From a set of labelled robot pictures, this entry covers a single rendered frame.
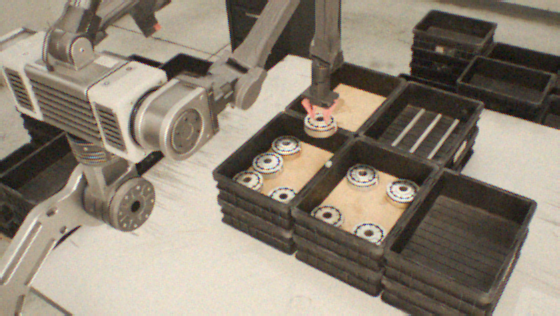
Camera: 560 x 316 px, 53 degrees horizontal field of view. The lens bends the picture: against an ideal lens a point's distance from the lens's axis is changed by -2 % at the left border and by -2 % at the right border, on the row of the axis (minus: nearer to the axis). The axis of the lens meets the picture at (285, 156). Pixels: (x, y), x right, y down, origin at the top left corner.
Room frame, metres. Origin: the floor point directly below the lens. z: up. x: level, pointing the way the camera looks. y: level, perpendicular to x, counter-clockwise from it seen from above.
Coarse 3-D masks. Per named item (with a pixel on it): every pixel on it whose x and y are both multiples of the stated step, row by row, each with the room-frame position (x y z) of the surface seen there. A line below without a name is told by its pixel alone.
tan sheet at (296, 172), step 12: (300, 156) 1.51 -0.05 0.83; (312, 156) 1.51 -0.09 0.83; (324, 156) 1.50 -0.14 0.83; (252, 168) 1.47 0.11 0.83; (288, 168) 1.45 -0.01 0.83; (300, 168) 1.45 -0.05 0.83; (312, 168) 1.44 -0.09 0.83; (264, 180) 1.40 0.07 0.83; (276, 180) 1.40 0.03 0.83; (288, 180) 1.39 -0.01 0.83; (300, 180) 1.39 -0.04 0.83; (264, 192) 1.34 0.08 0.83
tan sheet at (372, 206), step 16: (384, 176) 1.38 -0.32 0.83; (336, 192) 1.32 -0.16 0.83; (352, 192) 1.31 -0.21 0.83; (368, 192) 1.31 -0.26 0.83; (384, 192) 1.30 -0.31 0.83; (352, 208) 1.24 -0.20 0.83; (368, 208) 1.24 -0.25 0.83; (384, 208) 1.23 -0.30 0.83; (352, 224) 1.17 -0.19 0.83; (384, 224) 1.16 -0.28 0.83
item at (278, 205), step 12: (300, 120) 1.59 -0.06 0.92; (336, 132) 1.51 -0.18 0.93; (336, 156) 1.38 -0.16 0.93; (216, 168) 1.36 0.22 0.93; (324, 168) 1.33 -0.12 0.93; (216, 180) 1.33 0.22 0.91; (228, 180) 1.30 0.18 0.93; (312, 180) 1.27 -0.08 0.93; (240, 192) 1.27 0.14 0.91; (252, 192) 1.24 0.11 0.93; (300, 192) 1.23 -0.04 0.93; (276, 204) 1.19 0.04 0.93; (288, 204) 1.18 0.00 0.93
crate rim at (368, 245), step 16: (352, 144) 1.43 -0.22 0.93; (336, 160) 1.36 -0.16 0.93; (416, 160) 1.33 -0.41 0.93; (320, 176) 1.29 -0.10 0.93; (432, 176) 1.25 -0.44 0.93; (304, 192) 1.22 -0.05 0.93; (320, 224) 1.09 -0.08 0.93; (352, 240) 1.03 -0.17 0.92; (368, 240) 1.02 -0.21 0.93; (384, 240) 1.01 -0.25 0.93
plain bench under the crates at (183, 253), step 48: (288, 96) 2.09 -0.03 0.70; (240, 144) 1.77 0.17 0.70; (480, 144) 1.66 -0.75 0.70; (528, 144) 1.64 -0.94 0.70; (192, 192) 1.51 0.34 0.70; (528, 192) 1.38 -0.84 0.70; (96, 240) 1.31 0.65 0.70; (144, 240) 1.29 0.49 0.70; (192, 240) 1.28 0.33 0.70; (240, 240) 1.26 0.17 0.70; (528, 240) 1.17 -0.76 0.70; (48, 288) 1.11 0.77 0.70; (96, 288) 1.10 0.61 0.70; (144, 288) 1.09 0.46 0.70; (192, 288) 1.08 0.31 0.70; (240, 288) 1.07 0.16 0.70; (288, 288) 1.05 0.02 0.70; (336, 288) 1.04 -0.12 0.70
